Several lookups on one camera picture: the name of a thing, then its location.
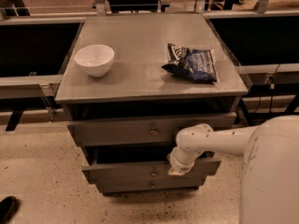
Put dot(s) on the left metal railing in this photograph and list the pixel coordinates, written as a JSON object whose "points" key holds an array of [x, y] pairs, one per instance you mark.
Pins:
{"points": [[35, 52]]}

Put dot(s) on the grey top drawer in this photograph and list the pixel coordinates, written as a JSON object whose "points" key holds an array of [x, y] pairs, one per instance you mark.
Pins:
{"points": [[141, 130]]}

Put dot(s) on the blue chip bag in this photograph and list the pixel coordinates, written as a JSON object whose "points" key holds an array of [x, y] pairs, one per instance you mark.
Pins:
{"points": [[193, 64]]}

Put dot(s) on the metal railing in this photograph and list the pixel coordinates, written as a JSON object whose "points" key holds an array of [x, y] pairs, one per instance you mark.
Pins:
{"points": [[265, 50], [35, 52]]}

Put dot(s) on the white ceramic bowl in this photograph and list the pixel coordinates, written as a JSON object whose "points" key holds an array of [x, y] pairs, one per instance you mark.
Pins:
{"points": [[95, 60]]}

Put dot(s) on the grey drawer cabinet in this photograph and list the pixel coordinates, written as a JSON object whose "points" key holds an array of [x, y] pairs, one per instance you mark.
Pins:
{"points": [[137, 85]]}

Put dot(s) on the black shoe at left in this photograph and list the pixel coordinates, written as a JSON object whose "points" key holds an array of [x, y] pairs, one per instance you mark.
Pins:
{"points": [[7, 209]]}

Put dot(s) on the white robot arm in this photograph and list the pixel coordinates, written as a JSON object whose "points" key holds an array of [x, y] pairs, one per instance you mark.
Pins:
{"points": [[269, 192]]}

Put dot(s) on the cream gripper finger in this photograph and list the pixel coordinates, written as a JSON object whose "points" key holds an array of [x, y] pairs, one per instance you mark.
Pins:
{"points": [[174, 172]]}

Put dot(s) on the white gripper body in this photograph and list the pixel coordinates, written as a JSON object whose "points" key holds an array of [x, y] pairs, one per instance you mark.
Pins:
{"points": [[181, 166]]}

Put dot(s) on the right metal railing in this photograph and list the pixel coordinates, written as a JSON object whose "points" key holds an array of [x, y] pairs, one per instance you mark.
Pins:
{"points": [[265, 50]]}

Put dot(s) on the grey drawer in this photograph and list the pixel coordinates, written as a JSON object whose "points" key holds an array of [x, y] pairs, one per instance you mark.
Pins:
{"points": [[141, 130], [129, 165], [148, 185]]}

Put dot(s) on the grey bottom drawer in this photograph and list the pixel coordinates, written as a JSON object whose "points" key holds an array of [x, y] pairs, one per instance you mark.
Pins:
{"points": [[148, 185]]}

